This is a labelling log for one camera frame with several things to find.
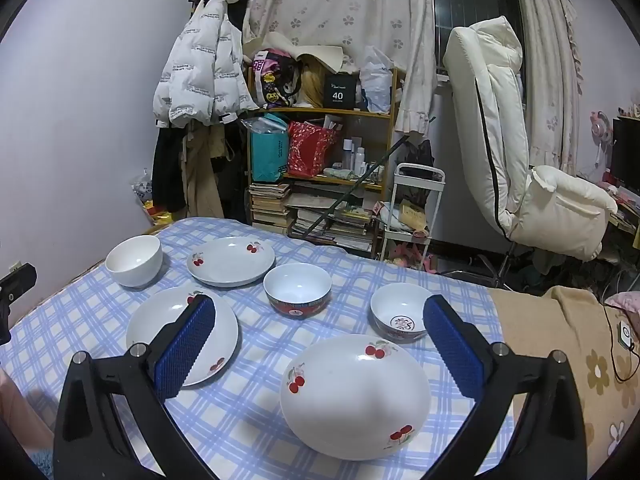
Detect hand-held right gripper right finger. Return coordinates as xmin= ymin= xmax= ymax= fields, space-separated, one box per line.
xmin=422 ymin=294 xmax=588 ymax=480

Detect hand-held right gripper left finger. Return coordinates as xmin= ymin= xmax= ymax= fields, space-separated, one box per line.
xmin=52 ymin=294 xmax=221 ymax=480

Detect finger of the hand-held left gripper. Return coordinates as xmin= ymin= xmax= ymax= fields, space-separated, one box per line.
xmin=0 ymin=263 xmax=38 ymax=346

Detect white cherry print plate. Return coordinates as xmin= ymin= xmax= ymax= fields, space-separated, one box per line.
xmin=186 ymin=236 xmax=276 ymax=288
xmin=279 ymin=333 xmax=432 ymax=461
xmin=125 ymin=286 xmax=240 ymax=387

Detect bowl with red character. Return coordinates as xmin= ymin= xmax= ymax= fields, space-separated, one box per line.
xmin=369 ymin=282 xmax=434 ymax=343

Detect plain white bowl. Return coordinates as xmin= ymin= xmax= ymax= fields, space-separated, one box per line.
xmin=105 ymin=234 xmax=164 ymax=289

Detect red patterned bowl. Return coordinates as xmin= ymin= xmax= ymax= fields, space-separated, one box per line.
xmin=263 ymin=262 xmax=333 ymax=319

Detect blue checkered cloth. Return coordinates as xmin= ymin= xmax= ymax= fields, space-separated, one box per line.
xmin=0 ymin=216 xmax=518 ymax=480

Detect brown floral blanket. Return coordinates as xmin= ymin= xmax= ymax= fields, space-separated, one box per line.
xmin=487 ymin=285 xmax=640 ymax=480

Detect pink toy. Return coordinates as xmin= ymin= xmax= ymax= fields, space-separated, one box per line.
xmin=392 ymin=242 xmax=436 ymax=273

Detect yellow plastic bag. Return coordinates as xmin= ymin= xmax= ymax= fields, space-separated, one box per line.
xmin=131 ymin=170 xmax=173 ymax=226

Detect white utility cart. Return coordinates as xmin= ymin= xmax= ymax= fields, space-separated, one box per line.
xmin=377 ymin=162 xmax=446 ymax=266

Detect pile of magazines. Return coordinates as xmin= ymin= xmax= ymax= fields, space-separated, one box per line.
xmin=290 ymin=192 xmax=376 ymax=253

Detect stack of books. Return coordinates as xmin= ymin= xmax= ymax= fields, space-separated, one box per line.
xmin=248 ymin=182 xmax=293 ymax=236

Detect beige hanging coat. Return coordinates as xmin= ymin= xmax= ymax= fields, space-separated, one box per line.
xmin=182 ymin=122 xmax=226 ymax=221

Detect black hanging garment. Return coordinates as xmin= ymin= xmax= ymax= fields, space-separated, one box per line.
xmin=152 ymin=120 xmax=188 ymax=213

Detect pink pillow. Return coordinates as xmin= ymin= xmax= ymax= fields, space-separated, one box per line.
xmin=605 ymin=290 xmax=640 ymax=314

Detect thin dark pole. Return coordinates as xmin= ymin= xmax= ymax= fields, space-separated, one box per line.
xmin=287 ymin=137 xmax=407 ymax=238

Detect teal paper bag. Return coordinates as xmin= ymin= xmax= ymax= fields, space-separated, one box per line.
xmin=250 ymin=115 xmax=291 ymax=183

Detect wooden shelf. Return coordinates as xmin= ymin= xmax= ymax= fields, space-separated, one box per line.
xmin=245 ymin=65 xmax=401 ymax=256

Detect red gift bag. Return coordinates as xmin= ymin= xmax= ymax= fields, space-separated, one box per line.
xmin=286 ymin=121 xmax=341 ymax=178

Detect black monitor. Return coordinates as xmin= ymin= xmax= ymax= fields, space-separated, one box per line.
xmin=612 ymin=116 xmax=640 ymax=188

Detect pink desk fan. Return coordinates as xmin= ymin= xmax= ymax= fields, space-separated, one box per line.
xmin=590 ymin=110 xmax=614 ymax=171

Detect white puffer jacket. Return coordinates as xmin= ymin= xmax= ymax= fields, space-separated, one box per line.
xmin=152 ymin=0 xmax=261 ymax=133

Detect white plastic bag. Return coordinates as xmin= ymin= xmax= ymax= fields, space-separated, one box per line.
xmin=359 ymin=46 xmax=396 ymax=113

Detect black box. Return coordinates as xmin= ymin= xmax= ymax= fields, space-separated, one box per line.
xmin=322 ymin=72 xmax=362 ymax=111

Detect pink black printed bag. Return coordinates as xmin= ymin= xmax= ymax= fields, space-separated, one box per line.
xmin=252 ymin=49 xmax=301 ymax=110

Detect floral curtain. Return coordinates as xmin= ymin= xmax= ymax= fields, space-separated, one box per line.
xmin=247 ymin=0 xmax=436 ymax=136
xmin=510 ymin=0 xmax=586 ymax=176

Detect black cable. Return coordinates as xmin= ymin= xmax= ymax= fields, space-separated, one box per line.
xmin=602 ymin=305 xmax=640 ymax=383

